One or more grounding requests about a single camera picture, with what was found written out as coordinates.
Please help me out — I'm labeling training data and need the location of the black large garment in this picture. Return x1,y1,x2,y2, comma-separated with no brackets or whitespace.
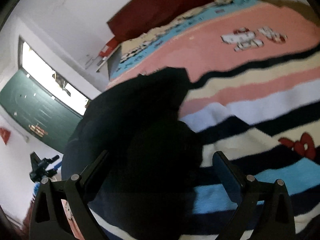
62,67,202,239

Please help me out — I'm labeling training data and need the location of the dark green door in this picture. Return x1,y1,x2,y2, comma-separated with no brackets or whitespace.
1,69,82,153

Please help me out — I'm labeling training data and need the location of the Hello Kitty striped blanket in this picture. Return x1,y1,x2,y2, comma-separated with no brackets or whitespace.
62,0,320,240

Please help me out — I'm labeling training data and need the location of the red box on shelf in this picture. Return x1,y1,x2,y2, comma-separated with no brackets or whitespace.
99,37,119,57

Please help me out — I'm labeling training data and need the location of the beige patterned pillow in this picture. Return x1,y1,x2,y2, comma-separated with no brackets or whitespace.
120,0,233,63

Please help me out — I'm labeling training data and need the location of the dark red headboard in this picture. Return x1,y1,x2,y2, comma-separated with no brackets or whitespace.
107,0,214,43

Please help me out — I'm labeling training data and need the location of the red wall decoration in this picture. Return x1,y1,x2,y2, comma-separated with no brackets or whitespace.
0,127,11,145

